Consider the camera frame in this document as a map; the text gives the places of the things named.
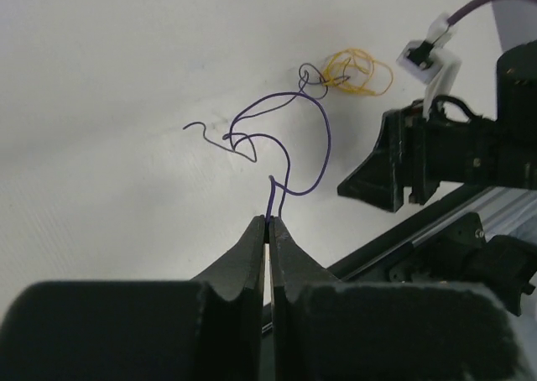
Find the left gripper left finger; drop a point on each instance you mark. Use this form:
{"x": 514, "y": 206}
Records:
{"x": 205, "y": 328}

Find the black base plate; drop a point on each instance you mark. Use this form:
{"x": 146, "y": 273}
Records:
{"x": 392, "y": 258}

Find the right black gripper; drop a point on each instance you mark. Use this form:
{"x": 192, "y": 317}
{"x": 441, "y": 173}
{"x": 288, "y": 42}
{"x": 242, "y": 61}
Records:
{"x": 453, "y": 144}

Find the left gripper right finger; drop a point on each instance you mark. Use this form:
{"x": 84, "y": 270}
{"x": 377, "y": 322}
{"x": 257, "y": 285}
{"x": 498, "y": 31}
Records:
{"x": 325, "y": 329}

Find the aluminium front rail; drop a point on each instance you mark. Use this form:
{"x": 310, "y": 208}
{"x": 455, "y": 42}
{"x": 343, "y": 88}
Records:
{"x": 501, "y": 210}

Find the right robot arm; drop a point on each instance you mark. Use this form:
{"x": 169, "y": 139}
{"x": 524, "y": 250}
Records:
{"x": 516, "y": 85}

